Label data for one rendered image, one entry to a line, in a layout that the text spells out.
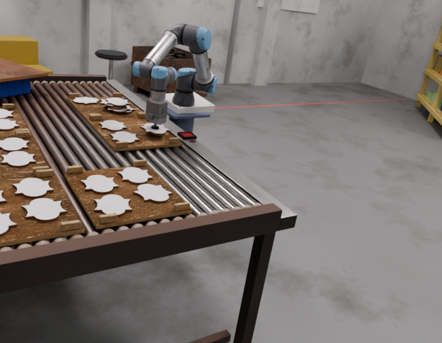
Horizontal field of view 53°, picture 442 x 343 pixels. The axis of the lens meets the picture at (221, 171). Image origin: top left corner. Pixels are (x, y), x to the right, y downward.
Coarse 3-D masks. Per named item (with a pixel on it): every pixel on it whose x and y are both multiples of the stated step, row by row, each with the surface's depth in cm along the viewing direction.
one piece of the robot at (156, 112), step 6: (150, 102) 215; (156, 102) 212; (162, 102) 214; (150, 108) 216; (156, 108) 213; (162, 108) 214; (150, 114) 215; (156, 114) 214; (162, 114) 216; (150, 120) 218; (156, 120) 215; (162, 120) 218; (156, 126) 221
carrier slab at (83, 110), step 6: (72, 102) 254; (78, 108) 245; (84, 108) 247; (90, 108) 248; (96, 108) 250; (102, 108) 251; (84, 114) 237; (102, 114) 241; (108, 114) 243; (114, 114) 244; (120, 114) 246; (126, 114) 247; (132, 114) 249
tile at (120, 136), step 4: (116, 132) 216; (120, 132) 217; (124, 132) 218; (128, 132) 219; (112, 136) 212; (116, 136) 211; (120, 136) 212; (124, 136) 213; (128, 136) 214; (132, 136) 214; (112, 140) 207; (116, 140) 208; (120, 140) 207; (124, 140) 208; (128, 140) 209; (132, 140) 209; (136, 140) 212
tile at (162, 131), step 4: (148, 124) 226; (152, 124) 226; (140, 128) 221; (144, 128) 219; (148, 128) 220; (160, 128) 222; (164, 128) 223; (148, 132) 216; (152, 132) 216; (156, 132) 216; (160, 132) 217; (164, 132) 218
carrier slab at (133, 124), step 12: (96, 120) 231; (120, 120) 236; (132, 120) 239; (144, 120) 242; (108, 132) 218; (132, 132) 222; (144, 132) 225; (168, 132) 230; (108, 144) 206; (132, 144) 207; (144, 144) 209; (156, 144) 212; (168, 144) 214; (180, 144) 218
